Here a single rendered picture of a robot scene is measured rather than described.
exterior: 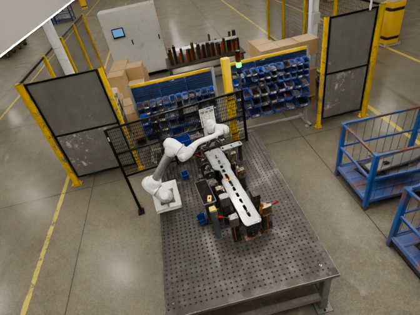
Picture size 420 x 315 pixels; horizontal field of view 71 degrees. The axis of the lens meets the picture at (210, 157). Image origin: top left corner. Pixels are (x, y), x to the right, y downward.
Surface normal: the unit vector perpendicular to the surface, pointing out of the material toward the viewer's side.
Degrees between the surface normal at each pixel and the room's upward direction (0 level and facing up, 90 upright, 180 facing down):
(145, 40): 90
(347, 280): 0
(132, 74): 90
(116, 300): 0
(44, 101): 90
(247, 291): 0
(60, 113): 91
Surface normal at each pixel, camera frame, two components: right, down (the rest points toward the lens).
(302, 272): -0.16, -0.78
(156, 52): 0.18, 0.58
